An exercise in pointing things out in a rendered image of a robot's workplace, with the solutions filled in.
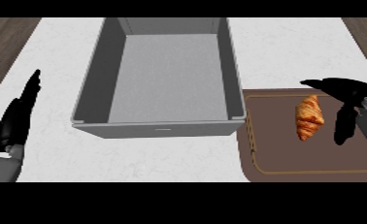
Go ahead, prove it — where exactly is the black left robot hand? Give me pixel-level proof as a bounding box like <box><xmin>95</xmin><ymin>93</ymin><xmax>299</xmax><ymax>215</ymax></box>
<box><xmin>0</xmin><ymin>69</ymin><xmax>43</xmax><ymax>153</ymax></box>

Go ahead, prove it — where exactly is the golden croissant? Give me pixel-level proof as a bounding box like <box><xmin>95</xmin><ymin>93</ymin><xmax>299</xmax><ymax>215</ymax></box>
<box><xmin>295</xmin><ymin>94</ymin><xmax>327</xmax><ymax>143</ymax></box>

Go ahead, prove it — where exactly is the brown tray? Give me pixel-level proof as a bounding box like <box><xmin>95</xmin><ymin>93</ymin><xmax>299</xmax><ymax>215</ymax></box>
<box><xmin>235</xmin><ymin>87</ymin><xmax>367</xmax><ymax>183</ymax></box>

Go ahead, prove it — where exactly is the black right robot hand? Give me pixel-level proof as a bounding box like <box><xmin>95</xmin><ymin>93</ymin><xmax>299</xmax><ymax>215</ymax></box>
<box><xmin>298</xmin><ymin>77</ymin><xmax>367</xmax><ymax>146</ymax></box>

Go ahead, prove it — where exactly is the grey open box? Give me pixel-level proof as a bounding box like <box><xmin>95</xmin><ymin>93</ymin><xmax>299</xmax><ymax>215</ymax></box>
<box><xmin>70</xmin><ymin>16</ymin><xmax>249</xmax><ymax>140</ymax></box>

